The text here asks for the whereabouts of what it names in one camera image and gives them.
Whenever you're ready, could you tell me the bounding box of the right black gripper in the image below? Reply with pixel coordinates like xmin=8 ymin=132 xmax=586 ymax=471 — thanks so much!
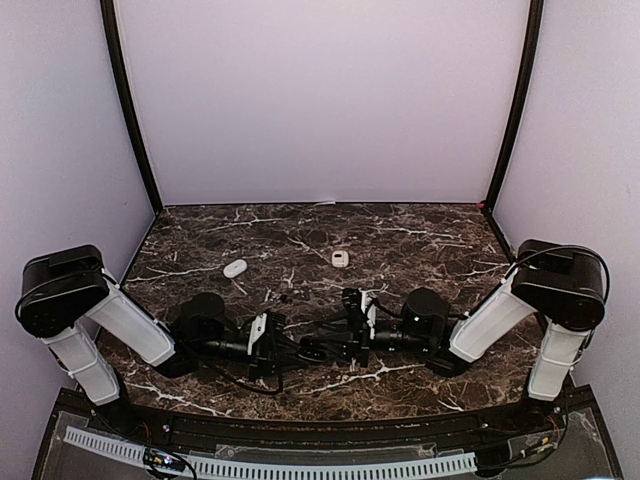
xmin=312 ymin=308 xmax=432 ymax=367

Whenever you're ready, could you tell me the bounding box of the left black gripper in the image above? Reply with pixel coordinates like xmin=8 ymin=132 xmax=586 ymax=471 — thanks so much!
xmin=195 ymin=330 xmax=310 ymax=383

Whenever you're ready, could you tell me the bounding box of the beige gold-rimmed charging case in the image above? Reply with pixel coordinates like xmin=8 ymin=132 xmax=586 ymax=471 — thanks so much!
xmin=331 ymin=250 xmax=350 ymax=268

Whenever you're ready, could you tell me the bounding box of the black round charging case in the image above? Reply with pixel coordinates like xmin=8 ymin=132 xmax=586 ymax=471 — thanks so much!
xmin=296 ymin=346 xmax=328 ymax=364

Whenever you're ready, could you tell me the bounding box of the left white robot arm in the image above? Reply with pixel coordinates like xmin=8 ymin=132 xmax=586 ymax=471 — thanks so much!
xmin=15 ymin=245 xmax=323 ymax=436

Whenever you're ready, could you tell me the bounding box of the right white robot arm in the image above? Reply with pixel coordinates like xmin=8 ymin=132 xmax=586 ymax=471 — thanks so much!
xmin=301 ymin=239 xmax=611 ymax=434

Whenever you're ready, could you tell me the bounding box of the white oval charging case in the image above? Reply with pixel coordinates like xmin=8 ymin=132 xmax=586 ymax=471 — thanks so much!
xmin=223 ymin=259 xmax=248 ymax=279

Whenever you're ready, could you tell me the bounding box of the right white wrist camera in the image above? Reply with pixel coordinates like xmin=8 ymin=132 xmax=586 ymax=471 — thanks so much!
xmin=361 ymin=290 xmax=377 ymax=340

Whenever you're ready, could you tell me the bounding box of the white slotted cable duct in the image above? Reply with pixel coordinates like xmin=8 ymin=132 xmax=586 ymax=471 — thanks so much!
xmin=62 ymin=426 xmax=477 ymax=479

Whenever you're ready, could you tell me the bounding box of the black front table rail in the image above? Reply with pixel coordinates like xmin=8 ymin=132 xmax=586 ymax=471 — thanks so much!
xmin=131 ymin=404 xmax=524 ymax=449

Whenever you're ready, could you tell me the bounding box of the right black frame post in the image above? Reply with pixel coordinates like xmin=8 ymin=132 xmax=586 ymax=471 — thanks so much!
xmin=483 ymin=0 xmax=545 ymax=217

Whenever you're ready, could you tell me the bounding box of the black frame post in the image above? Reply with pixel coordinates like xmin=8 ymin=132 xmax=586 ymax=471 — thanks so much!
xmin=483 ymin=0 xmax=545 ymax=217
xmin=99 ymin=0 xmax=164 ymax=216

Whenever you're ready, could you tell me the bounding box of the left black frame post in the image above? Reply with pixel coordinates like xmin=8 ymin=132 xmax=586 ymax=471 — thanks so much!
xmin=99 ymin=0 xmax=164 ymax=216

